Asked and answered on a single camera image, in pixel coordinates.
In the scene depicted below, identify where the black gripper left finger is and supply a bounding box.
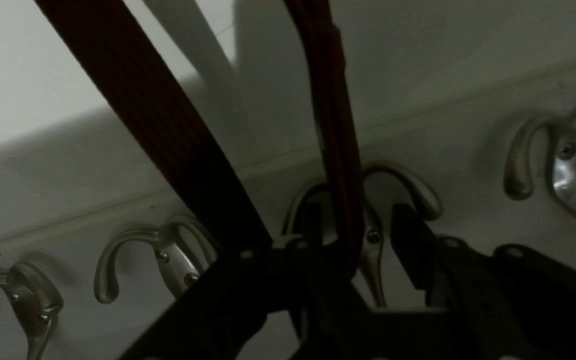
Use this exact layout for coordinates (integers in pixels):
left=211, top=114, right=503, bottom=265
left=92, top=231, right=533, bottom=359
left=119, top=206, right=368, bottom=360

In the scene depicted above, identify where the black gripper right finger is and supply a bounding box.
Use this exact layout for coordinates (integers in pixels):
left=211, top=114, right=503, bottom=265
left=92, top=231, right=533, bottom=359
left=390, top=205, right=576, bottom=360

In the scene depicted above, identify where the red sling bag brown strap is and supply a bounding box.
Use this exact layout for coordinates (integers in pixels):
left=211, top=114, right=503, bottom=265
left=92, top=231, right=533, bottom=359
left=34, top=0, right=366, bottom=268

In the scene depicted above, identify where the metal wall hook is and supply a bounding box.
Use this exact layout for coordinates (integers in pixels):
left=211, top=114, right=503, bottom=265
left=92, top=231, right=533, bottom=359
left=503, top=110, right=576, bottom=219
left=0, top=263, right=63, bottom=360
left=282, top=162, right=444, bottom=308
left=93, top=215, right=218, bottom=304

